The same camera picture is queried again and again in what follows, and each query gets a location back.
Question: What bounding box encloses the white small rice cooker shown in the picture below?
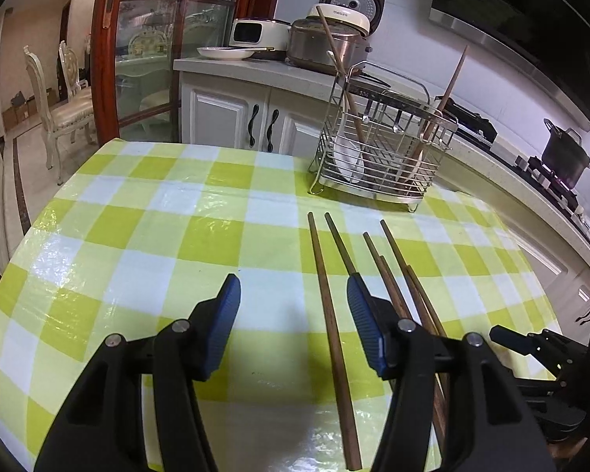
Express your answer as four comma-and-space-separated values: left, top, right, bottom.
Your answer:
229, 18, 291, 61

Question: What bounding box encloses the black gas stove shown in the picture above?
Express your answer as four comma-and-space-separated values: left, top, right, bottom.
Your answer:
443, 98, 590, 243

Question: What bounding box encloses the red wooden door frame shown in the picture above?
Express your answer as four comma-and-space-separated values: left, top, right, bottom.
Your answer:
91, 0, 277, 144

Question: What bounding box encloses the white plate on counter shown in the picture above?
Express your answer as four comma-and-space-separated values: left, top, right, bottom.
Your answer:
197, 47, 256, 61

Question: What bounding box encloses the white dining chair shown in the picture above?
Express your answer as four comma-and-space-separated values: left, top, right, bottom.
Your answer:
21, 44, 98, 187
58, 41, 91, 101

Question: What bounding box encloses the white plastic rice paddle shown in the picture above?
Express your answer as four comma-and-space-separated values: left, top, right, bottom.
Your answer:
396, 146, 424, 184

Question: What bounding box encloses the white ceramic soup spoon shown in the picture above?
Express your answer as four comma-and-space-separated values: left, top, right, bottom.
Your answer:
332, 133, 364, 183

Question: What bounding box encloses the steel wire utensil rack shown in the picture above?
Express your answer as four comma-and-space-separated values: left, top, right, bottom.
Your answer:
309, 61, 458, 209

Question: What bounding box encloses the silver rice cooker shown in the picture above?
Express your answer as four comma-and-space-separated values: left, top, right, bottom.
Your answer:
286, 0, 386, 76

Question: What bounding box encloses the green white checkered tablecloth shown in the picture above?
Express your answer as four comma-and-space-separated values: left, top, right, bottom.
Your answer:
0, 141, 557, 471

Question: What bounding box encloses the black range hood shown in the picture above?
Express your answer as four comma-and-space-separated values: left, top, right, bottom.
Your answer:
431, 0, 590, 128

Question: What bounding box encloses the black cooking pot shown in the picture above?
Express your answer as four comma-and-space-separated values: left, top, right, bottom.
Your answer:
541, 118, 590, 189

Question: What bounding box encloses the brown wooden chopstick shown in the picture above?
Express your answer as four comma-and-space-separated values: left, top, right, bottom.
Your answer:
324, 212, 356, 275
307, 212, 362, 471
410, 44, 470, 161
378, 254, 449, 434
380, 219, 446, 337
363, 232, 445, 451
315, 4, 367, 146

